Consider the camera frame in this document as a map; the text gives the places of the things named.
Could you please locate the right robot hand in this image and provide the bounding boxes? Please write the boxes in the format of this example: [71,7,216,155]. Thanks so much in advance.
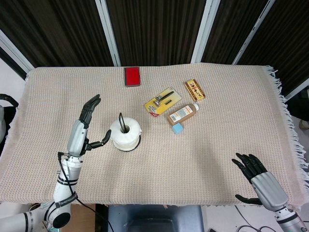
[231,153,289,211]

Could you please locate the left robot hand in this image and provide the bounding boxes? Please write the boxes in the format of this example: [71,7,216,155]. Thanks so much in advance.
[67,94,112,157]

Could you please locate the white toilet paper roll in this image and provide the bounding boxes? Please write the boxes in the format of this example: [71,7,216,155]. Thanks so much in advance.
[110,117,142,152]

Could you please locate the black chair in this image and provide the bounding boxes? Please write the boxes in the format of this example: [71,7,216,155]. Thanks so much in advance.
[0,94,19,143]

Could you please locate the red square case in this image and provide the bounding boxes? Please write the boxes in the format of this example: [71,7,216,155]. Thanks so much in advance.
[124,67,141,87]

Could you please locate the brown cardboard box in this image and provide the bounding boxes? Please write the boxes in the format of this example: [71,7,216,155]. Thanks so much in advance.
[70,204,98,232]

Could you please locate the beige waffle weave tablecloth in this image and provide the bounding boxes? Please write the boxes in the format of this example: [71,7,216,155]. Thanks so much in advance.
[0,63,307,206]

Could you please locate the yellow razor blister pack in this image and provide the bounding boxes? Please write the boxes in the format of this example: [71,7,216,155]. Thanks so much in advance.
[144,87,182,118]

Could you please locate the light blue cube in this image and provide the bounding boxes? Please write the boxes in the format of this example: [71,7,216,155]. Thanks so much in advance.
[171,122,184,134]

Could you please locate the dark folding screen panel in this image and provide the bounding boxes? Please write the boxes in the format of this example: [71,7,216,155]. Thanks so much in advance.
[233,0,309,102]
[0,0,121,69]
[101,0,221,67]
[200,0,276,65]
[0,30,34,80]

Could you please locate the brown bottle white cap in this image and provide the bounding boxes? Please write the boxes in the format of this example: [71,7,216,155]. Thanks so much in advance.
[166,102,200,126]

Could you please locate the dark blue robot torso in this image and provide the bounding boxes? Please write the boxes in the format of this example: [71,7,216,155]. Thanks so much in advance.
[106,204,203,232]

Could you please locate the yellow red patterned box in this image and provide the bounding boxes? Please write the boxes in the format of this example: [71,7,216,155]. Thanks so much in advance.
[184,79,207,102]

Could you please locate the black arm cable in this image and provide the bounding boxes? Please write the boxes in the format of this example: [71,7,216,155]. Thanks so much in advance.
[57,151,114,232]

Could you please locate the black floor cable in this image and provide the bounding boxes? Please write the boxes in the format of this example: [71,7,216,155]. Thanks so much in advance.
[231,205,278,232]

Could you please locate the black metal wire holder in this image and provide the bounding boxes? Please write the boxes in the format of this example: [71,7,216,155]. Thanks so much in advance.
[113,112,141,153]

